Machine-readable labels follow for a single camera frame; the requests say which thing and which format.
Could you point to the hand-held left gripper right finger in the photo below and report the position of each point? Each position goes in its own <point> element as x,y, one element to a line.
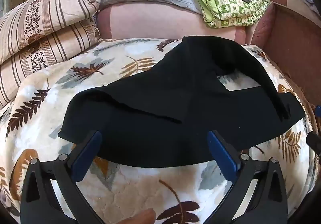
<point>223,154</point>

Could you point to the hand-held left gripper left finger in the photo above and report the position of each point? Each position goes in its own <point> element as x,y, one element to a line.
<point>86,156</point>

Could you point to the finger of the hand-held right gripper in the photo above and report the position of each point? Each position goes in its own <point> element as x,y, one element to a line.
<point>314,142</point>
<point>318,110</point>

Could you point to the black pants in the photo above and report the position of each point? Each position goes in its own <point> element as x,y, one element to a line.
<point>150,103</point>

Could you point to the leaf print fleece blanket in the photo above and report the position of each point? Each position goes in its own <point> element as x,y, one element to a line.
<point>125,188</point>

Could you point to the beige striped floral pillow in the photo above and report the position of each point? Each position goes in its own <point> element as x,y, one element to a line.
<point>37,63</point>
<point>45,13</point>

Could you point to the pink and brown sofa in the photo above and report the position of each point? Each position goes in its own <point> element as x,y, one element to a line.
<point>163,22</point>

